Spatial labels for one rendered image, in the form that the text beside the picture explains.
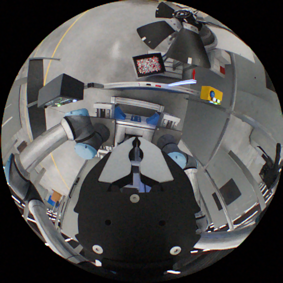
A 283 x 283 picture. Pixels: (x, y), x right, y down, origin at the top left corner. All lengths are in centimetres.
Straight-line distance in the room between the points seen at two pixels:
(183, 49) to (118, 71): 129
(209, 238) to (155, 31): 99
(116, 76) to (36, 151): 150
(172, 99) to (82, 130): 153
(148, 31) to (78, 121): 68
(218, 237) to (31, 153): 65
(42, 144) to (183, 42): 71
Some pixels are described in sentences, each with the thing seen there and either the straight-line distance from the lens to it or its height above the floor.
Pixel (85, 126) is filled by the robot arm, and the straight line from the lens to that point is 41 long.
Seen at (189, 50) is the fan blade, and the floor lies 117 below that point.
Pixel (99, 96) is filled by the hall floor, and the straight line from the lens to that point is 170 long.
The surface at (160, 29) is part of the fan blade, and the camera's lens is 69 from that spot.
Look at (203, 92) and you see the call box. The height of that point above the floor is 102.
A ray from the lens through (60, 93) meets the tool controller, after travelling 44.
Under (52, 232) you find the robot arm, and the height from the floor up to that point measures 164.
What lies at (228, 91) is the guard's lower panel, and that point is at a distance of 117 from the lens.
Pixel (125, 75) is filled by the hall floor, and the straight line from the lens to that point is 159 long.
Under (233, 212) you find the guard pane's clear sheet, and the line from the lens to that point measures 124.
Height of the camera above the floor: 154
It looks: 58 degrees down
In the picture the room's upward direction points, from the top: 174 degrees clockwise
